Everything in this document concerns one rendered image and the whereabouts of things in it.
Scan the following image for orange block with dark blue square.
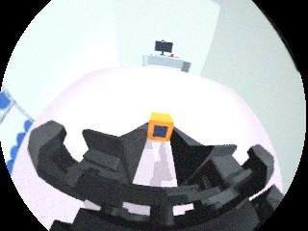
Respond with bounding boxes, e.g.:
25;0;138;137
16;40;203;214
147;112;174;142

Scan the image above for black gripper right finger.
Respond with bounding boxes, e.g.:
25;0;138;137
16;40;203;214
169;126;238;186

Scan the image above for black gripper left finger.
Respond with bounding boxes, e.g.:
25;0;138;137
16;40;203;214
82;122;149;184

